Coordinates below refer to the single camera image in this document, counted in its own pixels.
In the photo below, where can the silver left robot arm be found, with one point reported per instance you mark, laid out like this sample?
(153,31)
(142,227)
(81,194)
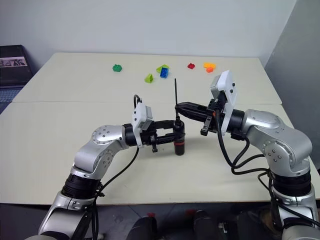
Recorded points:
(100,150)

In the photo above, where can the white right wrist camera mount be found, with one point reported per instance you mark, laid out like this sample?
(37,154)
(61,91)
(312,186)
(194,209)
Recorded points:
(226,85)

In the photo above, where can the blue toy brick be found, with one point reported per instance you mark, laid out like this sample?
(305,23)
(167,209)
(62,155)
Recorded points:
(164,73)

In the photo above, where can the lime wedge toy brick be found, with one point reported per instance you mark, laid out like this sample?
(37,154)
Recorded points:
(149,79)

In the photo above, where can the red toy brick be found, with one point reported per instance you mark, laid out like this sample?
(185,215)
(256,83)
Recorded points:
(191,66)

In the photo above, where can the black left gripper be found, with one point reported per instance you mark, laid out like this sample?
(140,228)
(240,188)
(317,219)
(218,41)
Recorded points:
(148,137)

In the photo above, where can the long thin metal bit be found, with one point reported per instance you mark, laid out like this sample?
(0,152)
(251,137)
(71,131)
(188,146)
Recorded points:
(176,92)

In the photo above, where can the orange toy brick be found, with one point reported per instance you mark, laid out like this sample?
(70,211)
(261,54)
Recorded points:
(209,70)

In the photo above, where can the dark rounded shape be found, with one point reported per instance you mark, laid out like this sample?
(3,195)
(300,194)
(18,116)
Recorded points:
(207,225)
(145,228)

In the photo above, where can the yellow toy brick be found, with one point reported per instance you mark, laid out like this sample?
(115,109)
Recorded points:
(209,65)

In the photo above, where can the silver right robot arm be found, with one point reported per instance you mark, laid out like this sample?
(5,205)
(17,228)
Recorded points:
(275,140)

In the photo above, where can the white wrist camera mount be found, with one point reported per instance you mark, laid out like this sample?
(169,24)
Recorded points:
(140,115)
(226,85)

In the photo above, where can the dark open laptop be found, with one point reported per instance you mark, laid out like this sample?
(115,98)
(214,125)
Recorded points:
(12,75)

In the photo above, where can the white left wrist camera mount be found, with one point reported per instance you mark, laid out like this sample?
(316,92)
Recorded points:
(140,115)

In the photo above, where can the dark green toy brick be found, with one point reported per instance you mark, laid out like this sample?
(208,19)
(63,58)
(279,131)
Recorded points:
(117,68)

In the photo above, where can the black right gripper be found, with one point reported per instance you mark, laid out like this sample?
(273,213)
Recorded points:
(213,120)

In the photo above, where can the black electric screwdriver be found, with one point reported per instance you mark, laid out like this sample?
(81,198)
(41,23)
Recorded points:
(179,142)

